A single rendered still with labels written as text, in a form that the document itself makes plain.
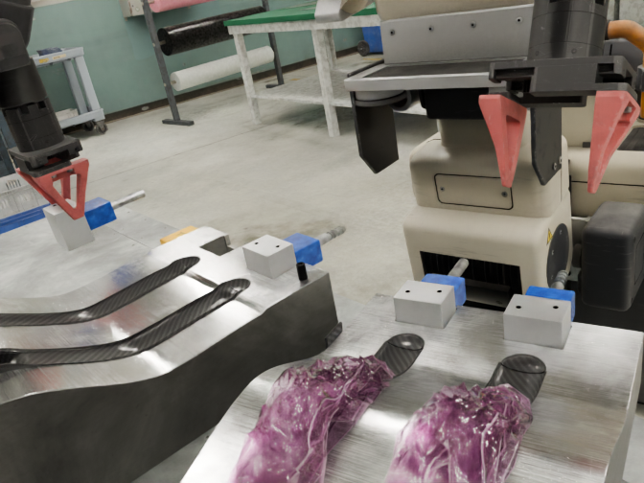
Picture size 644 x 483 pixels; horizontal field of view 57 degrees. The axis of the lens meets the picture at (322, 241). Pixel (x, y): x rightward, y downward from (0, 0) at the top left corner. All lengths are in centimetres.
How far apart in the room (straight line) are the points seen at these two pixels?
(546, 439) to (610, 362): 15
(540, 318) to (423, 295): 11
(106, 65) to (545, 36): 684
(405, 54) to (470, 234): 28
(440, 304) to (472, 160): 39
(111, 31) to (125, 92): 66
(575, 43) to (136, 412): 47
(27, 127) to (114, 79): 646
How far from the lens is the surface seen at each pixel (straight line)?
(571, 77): 51
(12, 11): 78
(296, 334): 64
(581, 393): 52
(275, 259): 65
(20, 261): 121
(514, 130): 57
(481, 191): 93
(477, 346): 57
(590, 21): 53
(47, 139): 83
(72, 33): 717
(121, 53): 729
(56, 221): 85
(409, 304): 59
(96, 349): 63
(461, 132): 94
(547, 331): 56
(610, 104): 50
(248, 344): 61
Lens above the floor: 119
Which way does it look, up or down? 24 degrees down
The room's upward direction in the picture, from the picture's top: 11 degrees counter-clockwise
